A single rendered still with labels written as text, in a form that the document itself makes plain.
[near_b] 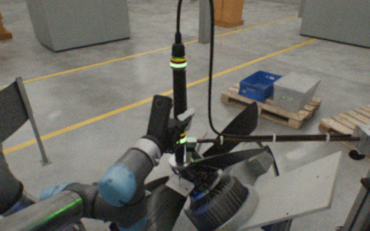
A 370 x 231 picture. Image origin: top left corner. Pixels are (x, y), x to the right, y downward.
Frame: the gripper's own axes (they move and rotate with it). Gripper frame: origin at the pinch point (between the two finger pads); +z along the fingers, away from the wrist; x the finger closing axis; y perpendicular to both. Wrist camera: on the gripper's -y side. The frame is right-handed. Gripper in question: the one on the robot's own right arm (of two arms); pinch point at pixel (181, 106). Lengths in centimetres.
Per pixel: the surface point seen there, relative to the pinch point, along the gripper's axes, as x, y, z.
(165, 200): -1.8, 31.1, -10.0
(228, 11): -191, 109, 785
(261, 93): -5, 125, 280
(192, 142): 4.4, 11.6, -1.3
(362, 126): 52, 8, 24
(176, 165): 0.0, 19.8, -4.6
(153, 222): -1.4, 31.7, -18.6
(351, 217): 62, 52, 29
